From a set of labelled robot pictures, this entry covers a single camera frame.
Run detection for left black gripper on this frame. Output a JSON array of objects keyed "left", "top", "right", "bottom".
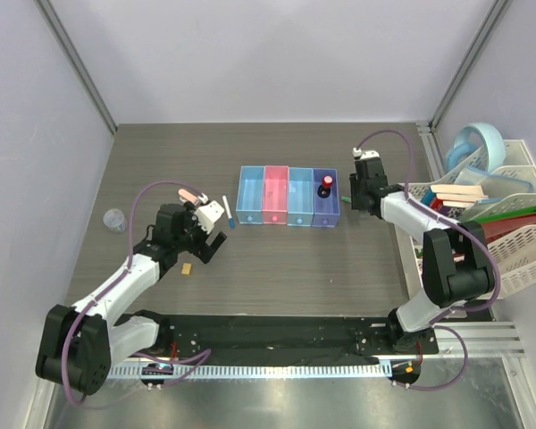
[{"left": 173, "top": 202, "right": 225, "bottom": 263}]

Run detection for blue white marker pen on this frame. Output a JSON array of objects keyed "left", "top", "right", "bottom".
[{"left": 222, "top": 195, "right": 236, "bottom": 229}]

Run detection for red cap black stamp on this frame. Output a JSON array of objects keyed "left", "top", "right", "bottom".
[{"left": 317, "top": 174, "right": 334, "bottom": 198}]

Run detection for pink white mini stapler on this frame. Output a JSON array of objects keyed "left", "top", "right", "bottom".
[{"left": 178, "top": 189, "right": 204, "bottom": 206}]

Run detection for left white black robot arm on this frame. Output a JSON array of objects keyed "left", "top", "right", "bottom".
[{"left": 35, "top": 201, "right": 227, "bottom": 396}]

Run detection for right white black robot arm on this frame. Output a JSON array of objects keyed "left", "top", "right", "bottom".
[{"left": 349, "top": 149, "right": 496, "bottom": 353}]

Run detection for small yellow eraser block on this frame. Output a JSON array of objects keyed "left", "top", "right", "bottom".
[{"left": 181, "top": 263, "right": 192, "bottom": 275}]

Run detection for purple plastic bin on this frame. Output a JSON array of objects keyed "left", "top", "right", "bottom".
[{"left": 312, "top": 168, "right": 340, "bottom": 228}]

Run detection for left light blue bin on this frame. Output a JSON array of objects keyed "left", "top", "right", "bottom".
[{"left": 236, "top": 166, "right": 265, "bottom": 224}]

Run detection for light blue bin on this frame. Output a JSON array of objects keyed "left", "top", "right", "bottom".
[
  {"left": 236, "top": 166, "right": 265, "bottom": 224},
  {"left": 287, "top": 167, "right": 314, "bottom": 227}
]

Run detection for pink plastic bin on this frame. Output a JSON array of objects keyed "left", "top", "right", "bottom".
[{"left": 262, "top": 165, "right": 289, "bottom": 225}]

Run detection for stack of books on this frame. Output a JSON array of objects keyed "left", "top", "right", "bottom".
[{"left": 421, "top": 184, "right": 489, "bottom": 212}]

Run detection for clear jar of paper clips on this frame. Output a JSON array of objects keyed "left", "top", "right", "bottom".
[{"left": 103, "top": 208, "right": 127, "bottom": 234}]

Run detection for light blue tape roll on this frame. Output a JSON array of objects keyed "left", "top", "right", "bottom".
[{"left": 445, "top": 122, "right": 507, "bottom": 172}]

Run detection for red green folders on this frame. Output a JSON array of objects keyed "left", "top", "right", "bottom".
[{"left": 473, "top": 206, "right": 536, "bottom": 243}]

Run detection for left control board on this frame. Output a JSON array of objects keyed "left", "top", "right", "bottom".
[{"left": 140, "top": 362, "right": 174, "bottom": 389}]

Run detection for control board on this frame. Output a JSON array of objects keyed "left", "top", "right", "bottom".
[
  {"left": 140, "top": 362, "right": 174, "bottom": 389},
  {"left": 389, "top": 361, "right": 421, "bottom": 386}
]

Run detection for white plastic file rack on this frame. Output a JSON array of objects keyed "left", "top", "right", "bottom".
[{"left": 390, "top": 139, "right": 536, "bottom": 301}]

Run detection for right control board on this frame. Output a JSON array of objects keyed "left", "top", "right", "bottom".
[{"left": 389, "top": 361, "right": 421, "bottom": 386}]

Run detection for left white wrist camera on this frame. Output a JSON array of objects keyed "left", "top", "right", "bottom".
[{"left": 193, "top": 199, "right": 224, "bottom": 234}]

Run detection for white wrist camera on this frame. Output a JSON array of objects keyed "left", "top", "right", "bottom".
[
  {"left": 352, "top": 147, "right": 380, "bottom": 161},
  {"left": 193, "top": 199, "right": 224, "bottom": 234}
]

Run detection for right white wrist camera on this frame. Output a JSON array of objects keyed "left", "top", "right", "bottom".
[{"left": 352, "top": 147, "right": 380, "bottom": 161}]

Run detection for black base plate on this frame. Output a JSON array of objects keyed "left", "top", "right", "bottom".
[{"left": 124, "top": 311, "right": 439, "bottom": 366}]

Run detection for white slotted cable duct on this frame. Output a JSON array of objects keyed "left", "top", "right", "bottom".
[{"left": 108, "top": 359, "right": 391, "bottom": 381}]

